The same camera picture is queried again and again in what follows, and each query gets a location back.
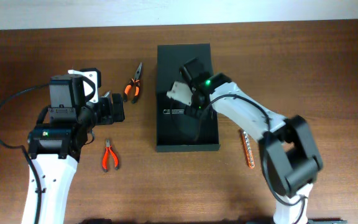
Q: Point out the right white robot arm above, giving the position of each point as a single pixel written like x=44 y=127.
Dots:
x=289 y=156

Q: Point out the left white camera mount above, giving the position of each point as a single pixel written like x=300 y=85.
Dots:
x=92 y=81

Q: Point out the orange socket bit rail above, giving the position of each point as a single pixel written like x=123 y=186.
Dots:
x=247 y=149

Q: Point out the black box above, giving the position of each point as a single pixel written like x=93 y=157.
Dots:
x=178 y=132

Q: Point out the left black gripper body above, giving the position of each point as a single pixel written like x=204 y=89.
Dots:
x=102 y=112

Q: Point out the silver adjustable wrench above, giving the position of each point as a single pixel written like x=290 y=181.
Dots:
x=173 y=111

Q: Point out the orange black needle-nose pliers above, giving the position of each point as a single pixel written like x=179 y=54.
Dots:
x=134 y=82

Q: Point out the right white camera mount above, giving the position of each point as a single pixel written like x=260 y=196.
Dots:
x=180 y=92

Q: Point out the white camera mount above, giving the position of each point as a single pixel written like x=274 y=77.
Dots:
x=92 y=81
x=180 y=92

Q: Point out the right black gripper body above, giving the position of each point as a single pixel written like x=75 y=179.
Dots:
x=196 y=109

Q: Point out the red handled cutting pliers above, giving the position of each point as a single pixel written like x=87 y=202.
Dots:
x=109 y=152

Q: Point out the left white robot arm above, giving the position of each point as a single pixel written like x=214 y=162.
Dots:
x=56 y=141

